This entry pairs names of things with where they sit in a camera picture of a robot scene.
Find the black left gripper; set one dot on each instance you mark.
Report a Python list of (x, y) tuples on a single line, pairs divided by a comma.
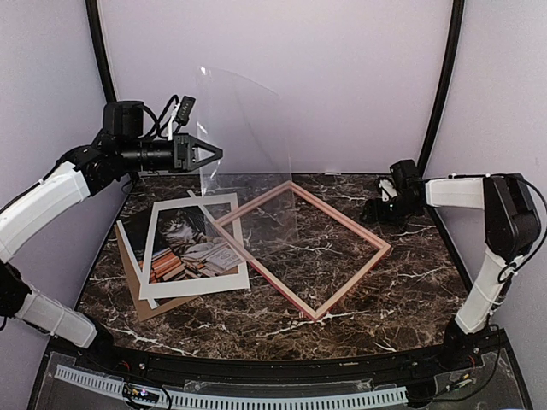
[(184, 152)]

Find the cat and books photo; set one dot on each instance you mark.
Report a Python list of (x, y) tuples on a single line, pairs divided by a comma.
[(134, 232)]

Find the pink wooden picture frame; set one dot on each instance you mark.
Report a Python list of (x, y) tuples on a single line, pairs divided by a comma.
[(383, 248)]

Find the black corner post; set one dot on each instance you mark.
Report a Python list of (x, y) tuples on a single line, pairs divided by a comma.
[(112, 89), (445, 76)]

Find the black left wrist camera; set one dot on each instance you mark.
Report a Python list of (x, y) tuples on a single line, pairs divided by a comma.
[(174, 115)]

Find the black right corner post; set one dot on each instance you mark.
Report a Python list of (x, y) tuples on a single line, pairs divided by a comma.
[(445, 76)]

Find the brown cardboard backing board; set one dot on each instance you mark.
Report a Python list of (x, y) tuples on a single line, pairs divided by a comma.
[(145, 310)]

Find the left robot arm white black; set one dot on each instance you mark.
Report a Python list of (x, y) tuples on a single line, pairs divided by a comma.
[(80, 173)]

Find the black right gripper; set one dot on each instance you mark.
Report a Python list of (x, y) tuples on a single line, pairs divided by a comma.
[(375, 213)]

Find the white photo mat board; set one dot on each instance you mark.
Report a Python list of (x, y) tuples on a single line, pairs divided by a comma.
[(184, 255)]

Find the black front table rail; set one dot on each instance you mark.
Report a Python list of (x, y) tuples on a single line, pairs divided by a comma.
[(412, 366)]

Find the white slotted cable duct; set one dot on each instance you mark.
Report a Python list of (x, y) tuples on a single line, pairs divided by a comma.
[(142, 395)]

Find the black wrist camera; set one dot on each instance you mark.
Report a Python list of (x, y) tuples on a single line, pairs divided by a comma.
[(174, 115), (405, 175)]

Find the black left corner post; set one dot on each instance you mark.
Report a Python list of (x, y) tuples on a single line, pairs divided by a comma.
[(112, 89)]

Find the clear acrylic sheet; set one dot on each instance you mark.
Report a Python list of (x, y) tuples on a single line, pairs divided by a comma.
[(246, 120)]

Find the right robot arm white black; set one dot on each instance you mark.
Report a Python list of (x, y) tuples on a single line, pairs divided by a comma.
[(512, 235)]

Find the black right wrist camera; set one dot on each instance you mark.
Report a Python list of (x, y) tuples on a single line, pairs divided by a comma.
[(405, 175)]

